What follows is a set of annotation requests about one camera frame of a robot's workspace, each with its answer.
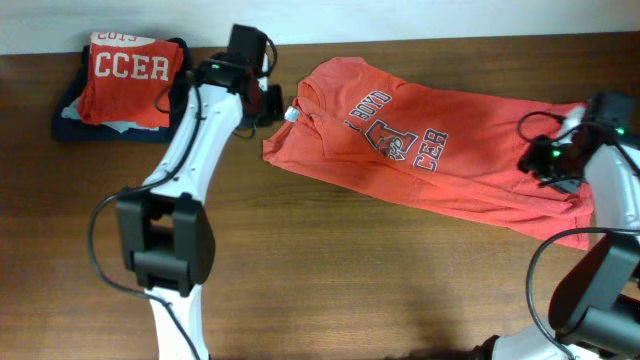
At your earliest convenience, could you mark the red McKinney Boyd t-shirt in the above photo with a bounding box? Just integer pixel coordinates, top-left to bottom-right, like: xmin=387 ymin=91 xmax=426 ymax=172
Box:
xmin=263 ymin=57 xmax=594 ymax=250

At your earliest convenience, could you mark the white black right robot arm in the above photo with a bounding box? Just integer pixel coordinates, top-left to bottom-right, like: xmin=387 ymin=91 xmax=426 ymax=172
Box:
xmin=466 ymin=92 xmax=639 ymax=359

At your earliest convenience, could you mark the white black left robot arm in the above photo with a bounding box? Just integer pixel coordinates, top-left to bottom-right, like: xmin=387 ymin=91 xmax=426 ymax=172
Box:
xmin=116 ymin=25 xmax=283 ymax=359

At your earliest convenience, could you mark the folded red soccer shirt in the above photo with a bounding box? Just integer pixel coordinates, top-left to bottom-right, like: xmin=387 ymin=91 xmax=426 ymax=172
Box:
xmin=76 ymin=32 xmax=184 ymax=129

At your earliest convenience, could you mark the folded light blue shirt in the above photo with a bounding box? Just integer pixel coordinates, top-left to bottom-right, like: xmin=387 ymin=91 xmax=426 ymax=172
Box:
xmin=61 ymin=98 xmax=160 ymax=133

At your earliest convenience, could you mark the folded navy blue shirt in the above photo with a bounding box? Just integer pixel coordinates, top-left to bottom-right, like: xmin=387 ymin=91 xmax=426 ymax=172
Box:
xmin=51 ymin=38 xmax=191 ymax=143

